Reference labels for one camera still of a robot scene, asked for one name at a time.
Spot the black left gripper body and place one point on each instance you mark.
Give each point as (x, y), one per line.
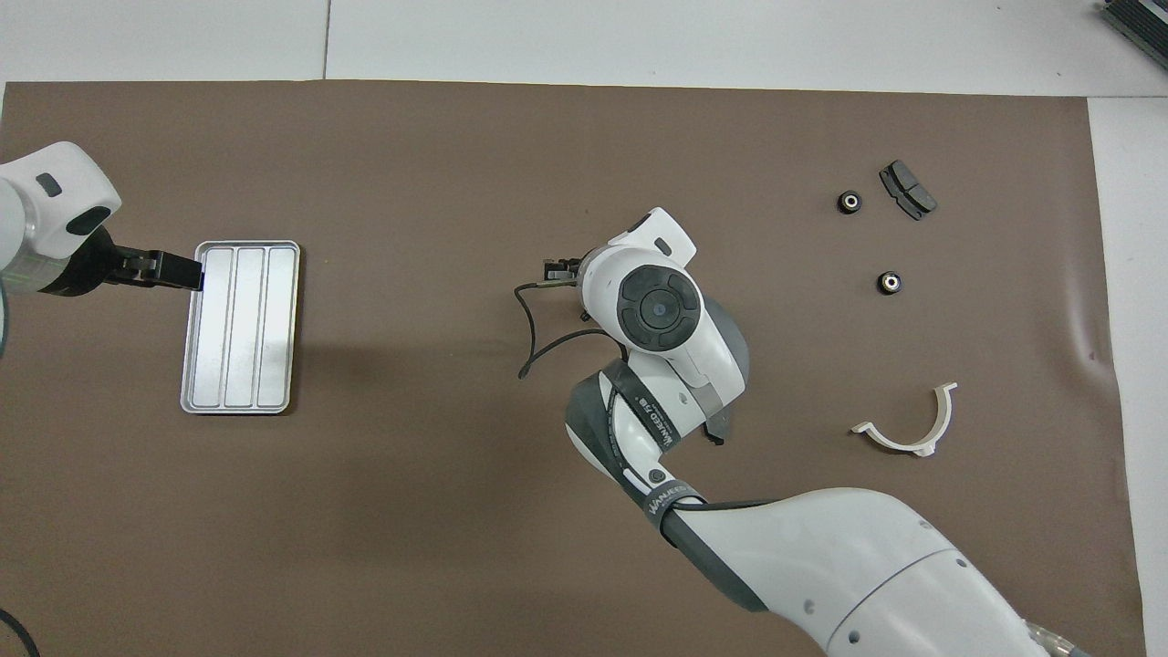
(100, 265)

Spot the white curved plastic bracket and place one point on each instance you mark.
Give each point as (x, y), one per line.
(899, 443)

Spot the short grey brake pad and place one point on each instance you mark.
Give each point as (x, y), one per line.
(908, 190)

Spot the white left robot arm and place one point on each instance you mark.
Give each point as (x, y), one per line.
(46, 210)

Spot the brown table mat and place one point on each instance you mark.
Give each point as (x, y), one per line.
(365, 547)

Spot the black bearing gear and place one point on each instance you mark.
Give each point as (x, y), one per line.
(890, 283)
(849, 201)

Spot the long grey brake pad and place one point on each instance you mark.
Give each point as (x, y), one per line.
(719, 438)

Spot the grey ribbed metal object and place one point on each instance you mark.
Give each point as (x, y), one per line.
(1141, 23)

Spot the silver metal tray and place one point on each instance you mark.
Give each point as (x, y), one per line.
(242, 328)

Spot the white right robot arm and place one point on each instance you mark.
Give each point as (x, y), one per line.
(821, 566)

